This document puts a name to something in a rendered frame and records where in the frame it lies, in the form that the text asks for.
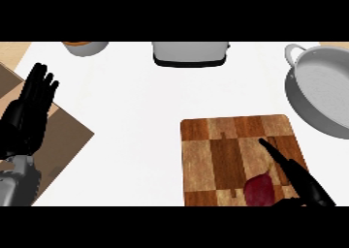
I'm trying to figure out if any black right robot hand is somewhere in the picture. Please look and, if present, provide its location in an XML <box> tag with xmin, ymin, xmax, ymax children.
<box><xmin>257</xmin><ymin>138</ymin><xmax>337</xmax><ymax>207</ymax></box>

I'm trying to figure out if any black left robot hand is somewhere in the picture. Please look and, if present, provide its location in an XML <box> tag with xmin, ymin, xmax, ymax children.
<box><xmin>0</xmin><ymin>62</ymin><xmax>60</xmax><ymax>161</ymax></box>

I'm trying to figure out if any dark red pear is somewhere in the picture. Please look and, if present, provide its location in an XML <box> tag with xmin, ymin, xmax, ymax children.
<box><xmin>242</xmin><ymin>170</ymin><xmax>278</xmax><ymax>207</ymax></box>

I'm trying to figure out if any wooden checkered cutting board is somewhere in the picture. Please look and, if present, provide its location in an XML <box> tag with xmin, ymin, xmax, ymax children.
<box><xmin>179</xmin><ymin>113</ymin><xmax>312</xmax><ymax>207</ymax></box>

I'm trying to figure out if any grey metal pot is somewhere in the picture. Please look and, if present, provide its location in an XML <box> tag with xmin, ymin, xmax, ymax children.
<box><xmin>284</xmin><ymin>43</ymin><xmax>349</xmax><ymax>140</ymax></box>

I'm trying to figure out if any grey bowl with orange content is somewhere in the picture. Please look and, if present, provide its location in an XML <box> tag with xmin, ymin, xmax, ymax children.
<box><xmin>62</xmin><ymin>41</ymin><xmax>109</xmax><ymax>58</ymax></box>

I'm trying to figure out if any grey toaster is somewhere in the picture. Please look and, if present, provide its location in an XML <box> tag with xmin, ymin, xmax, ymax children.
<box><xmin>151</xmin><ymin>41</ymin><xmax>232</xmax><ymax>69</ymax></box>

